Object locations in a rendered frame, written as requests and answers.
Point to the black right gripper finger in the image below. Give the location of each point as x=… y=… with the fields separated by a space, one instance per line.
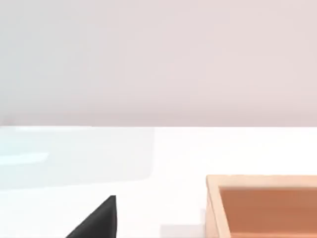
x=101 y=220

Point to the shallow salmon-coloured box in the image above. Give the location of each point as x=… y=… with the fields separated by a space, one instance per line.
x=262 y=208

